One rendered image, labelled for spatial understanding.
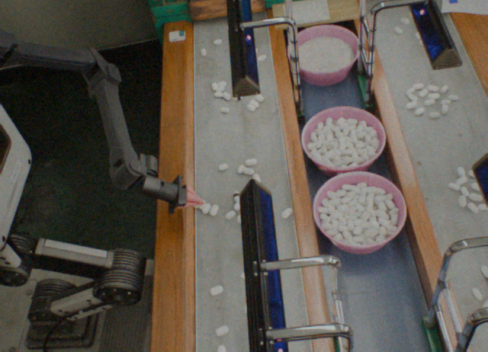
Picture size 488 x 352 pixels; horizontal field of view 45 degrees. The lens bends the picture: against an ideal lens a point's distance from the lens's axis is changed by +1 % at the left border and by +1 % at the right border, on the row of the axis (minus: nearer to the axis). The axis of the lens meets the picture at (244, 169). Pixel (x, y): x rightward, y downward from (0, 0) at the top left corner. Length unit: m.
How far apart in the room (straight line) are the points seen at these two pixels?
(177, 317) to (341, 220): 0.55
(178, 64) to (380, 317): 1.19
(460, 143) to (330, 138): 0.40
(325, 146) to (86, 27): 1.91
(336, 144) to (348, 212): 0.27
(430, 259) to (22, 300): 1.34
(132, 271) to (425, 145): 0.98
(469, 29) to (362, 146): 0.65
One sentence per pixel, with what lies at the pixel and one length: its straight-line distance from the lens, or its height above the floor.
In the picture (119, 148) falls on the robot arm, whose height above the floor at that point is 1.02.
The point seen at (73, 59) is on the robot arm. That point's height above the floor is 1.13.
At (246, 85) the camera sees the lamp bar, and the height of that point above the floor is 1.08.
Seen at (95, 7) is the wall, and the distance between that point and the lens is 3.38.
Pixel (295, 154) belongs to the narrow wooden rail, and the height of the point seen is 0.76.
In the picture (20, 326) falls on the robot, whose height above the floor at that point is 0.47.
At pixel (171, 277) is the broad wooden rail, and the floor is 0.76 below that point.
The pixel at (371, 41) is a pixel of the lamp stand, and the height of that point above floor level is 0.99.
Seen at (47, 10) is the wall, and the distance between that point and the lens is 3.42.
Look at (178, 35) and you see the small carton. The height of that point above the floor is 0.79.
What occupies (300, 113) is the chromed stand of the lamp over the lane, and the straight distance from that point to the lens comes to 2.05.
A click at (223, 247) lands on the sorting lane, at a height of 0.74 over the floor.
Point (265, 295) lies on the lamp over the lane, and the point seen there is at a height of 1.11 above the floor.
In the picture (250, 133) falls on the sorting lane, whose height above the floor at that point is 0.74.
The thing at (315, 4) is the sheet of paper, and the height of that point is 0.78.
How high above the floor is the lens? 2.20
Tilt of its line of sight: 51 degrees down
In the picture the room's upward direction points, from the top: 12 degrees counter-clockwise
